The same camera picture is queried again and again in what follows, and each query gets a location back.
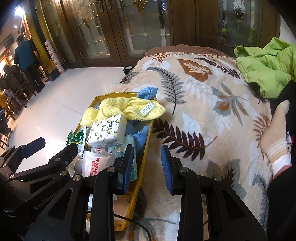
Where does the person in blue jacket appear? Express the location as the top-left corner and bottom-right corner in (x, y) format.
(14, 35), (45, 93)

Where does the green white medicine packet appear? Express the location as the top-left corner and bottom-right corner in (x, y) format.
(66, 126), (87, 159)

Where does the green puffy jacket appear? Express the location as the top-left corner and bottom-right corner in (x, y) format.
(234, 37), (295, 99)

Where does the black cable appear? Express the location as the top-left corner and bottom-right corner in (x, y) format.
(113, 212), (152, 241)

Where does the lemon print tissue pack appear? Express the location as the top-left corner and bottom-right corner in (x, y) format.
(86, 114), (127, 148)

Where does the leaf patterned beige blanket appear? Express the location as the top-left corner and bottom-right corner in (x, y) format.
(116, 52), (271, 240)

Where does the white red-text packet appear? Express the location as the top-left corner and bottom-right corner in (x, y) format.
(81, 151), (114, 177)

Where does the ornate glass wooden door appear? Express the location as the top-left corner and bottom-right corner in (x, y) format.
(29, 0), (280, 68)

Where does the yellow terry towel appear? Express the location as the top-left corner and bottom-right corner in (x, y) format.
(80, 97), (166, 128)

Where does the gold cardboard box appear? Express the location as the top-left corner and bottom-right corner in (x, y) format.
(71, 91), (158, 232)

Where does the blue terry towel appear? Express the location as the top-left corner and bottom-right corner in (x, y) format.
(125, 87), (158, 156)

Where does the teal cartoon tissue pack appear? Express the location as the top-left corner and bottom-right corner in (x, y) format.
(107, 135), (138, 181)

